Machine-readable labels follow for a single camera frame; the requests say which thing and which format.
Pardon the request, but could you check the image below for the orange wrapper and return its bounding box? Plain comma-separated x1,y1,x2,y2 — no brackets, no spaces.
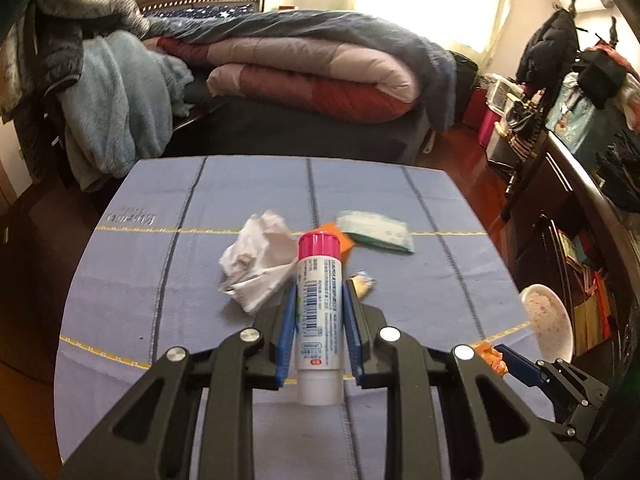
472,341,509,377

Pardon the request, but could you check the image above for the white tube pink cap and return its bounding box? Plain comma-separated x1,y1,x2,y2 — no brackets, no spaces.
295,231,344,406

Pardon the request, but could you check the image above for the dark wooden desk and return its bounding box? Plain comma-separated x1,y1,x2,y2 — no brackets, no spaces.
502,129,640,361

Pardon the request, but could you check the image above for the blue checked tablecloth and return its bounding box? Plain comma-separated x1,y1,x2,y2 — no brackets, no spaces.
53,154,557,480

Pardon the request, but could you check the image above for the small colourful candy wrapper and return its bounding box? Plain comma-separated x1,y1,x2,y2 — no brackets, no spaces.
349,271,376,300

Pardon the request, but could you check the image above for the crumpled white paper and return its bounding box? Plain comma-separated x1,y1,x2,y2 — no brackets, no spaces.
219,210,297,314

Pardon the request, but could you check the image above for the green white tissue pack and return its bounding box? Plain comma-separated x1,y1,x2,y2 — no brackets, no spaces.
335,210,414,254

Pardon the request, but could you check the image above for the flat orange paper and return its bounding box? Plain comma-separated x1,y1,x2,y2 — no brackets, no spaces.
317,222,355,266

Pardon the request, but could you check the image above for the pile of red clothes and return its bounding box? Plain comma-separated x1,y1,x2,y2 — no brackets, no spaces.
573,44,639,133

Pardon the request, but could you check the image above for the black suitcase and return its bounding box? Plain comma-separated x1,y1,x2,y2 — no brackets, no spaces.
451,51,478,124

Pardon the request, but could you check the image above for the black jacket on rack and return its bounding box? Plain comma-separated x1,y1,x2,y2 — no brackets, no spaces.
515,9,579,89

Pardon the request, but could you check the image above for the light blue fleece blanket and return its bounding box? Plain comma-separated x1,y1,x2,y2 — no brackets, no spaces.
58,30,194,192

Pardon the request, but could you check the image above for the pink and red folded quilt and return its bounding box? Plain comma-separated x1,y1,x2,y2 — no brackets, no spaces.
144,37,421,124

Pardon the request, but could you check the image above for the dark padded jacket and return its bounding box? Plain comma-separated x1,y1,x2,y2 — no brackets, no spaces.
34,8,84,98

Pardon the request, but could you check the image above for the star pattern blue pillow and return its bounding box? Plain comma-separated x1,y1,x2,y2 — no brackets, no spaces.
142,3,255,20

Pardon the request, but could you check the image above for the grey knitted blanket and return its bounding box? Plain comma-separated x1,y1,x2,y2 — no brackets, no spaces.
1,0,149,122

